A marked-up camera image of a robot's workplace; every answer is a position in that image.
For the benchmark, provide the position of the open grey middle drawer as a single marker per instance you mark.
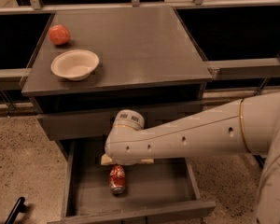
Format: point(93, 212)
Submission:
point(155, 193)

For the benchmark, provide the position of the red apple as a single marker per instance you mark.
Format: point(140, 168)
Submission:
point(59, 35)

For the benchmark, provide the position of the white paper bowl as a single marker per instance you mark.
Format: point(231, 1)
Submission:
point(75, 65)

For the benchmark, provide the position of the grey metal railing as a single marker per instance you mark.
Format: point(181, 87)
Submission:
point(242, 78)

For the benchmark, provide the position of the red coke can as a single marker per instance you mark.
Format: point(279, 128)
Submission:
point(117, 182)

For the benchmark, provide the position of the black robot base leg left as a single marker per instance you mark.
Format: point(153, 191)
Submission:
point(19, 207)

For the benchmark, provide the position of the grey drawer cabinet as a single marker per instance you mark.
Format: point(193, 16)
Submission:
point(146, 58)

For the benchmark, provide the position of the grey top drawer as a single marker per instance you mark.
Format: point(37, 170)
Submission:
point(91, 123)

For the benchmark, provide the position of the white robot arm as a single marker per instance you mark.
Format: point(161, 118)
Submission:
point(249, 125)

